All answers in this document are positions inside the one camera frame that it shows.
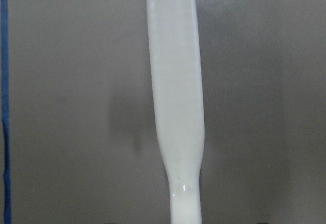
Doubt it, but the white hand brush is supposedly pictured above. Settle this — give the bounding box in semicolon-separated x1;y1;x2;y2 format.
147;0;205;223

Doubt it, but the blue tape line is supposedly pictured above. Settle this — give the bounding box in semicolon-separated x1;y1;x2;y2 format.
1;0;12;223

